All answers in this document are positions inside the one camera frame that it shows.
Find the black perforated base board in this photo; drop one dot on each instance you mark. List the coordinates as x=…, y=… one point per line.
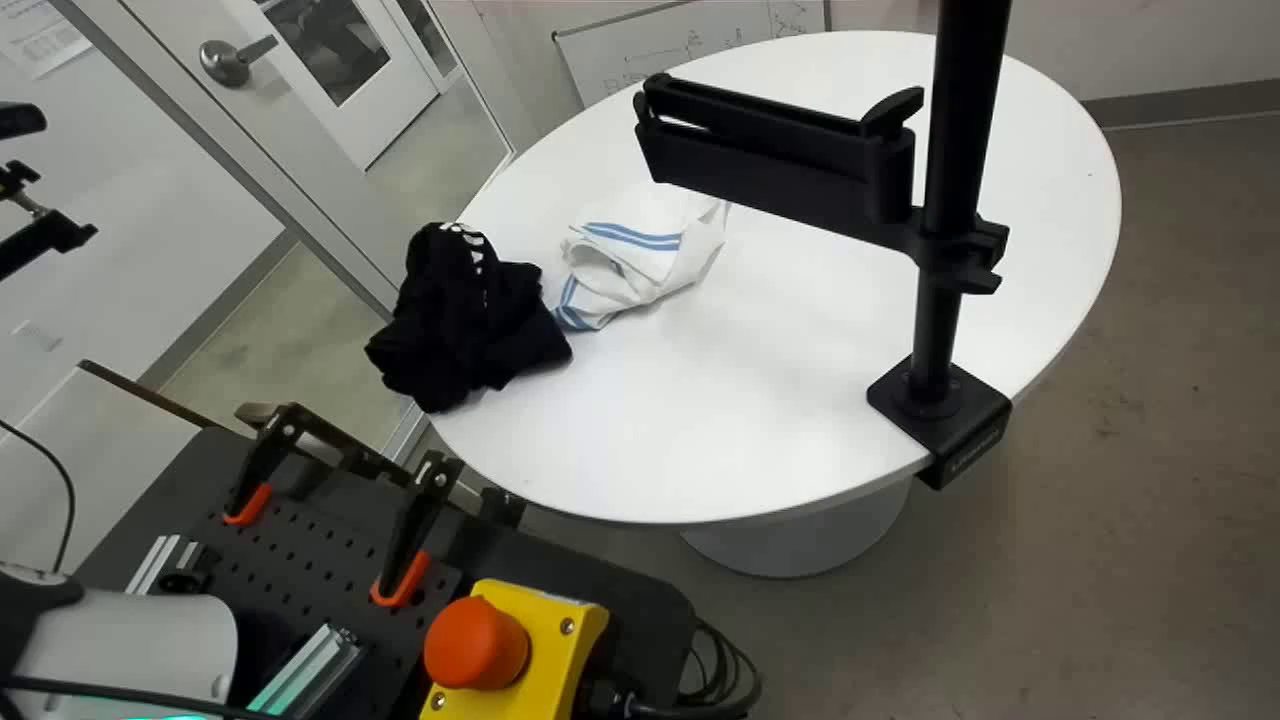
x=314, y=552

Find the white table pedestal base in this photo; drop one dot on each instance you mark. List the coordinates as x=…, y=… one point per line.
x=803, y=541

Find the white towel with blue stripes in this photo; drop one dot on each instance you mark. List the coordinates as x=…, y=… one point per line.
x=642, y=265

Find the yellow emergency stop red button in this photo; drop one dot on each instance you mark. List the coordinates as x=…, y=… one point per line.
x=533, y=653

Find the black shirt with white print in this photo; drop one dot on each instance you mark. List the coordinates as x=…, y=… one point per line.
x=460, y=332

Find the short aluminium extrusion profile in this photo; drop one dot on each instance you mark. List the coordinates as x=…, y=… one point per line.
x=159, y=567
x=311, y=671

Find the black clamp-on pole stand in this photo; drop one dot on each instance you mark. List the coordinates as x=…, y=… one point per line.
x=946, y=202

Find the white door with window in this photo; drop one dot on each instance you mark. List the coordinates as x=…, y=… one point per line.
x=366, y=113

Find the paper sheet on wall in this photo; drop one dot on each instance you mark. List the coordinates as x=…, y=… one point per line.
x=41, y=32

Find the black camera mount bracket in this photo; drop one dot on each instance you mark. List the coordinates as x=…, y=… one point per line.
x=46, y=239

